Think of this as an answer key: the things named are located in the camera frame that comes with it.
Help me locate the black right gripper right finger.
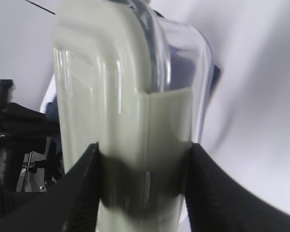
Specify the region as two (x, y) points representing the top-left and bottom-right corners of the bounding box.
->
(185, 144), (290, 232)

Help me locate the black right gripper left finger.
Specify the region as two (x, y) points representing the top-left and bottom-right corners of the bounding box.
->
(0, 144), (101, 232)

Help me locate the green lid glass lunch box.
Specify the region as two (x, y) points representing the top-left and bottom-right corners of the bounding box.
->
(54, 0), (214, 232)

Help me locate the navy blue lunch bag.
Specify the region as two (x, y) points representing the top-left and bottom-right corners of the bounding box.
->
(40, 65), (220, 113)

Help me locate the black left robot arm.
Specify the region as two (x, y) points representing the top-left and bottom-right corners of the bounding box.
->
(0, 79), (60, 219)

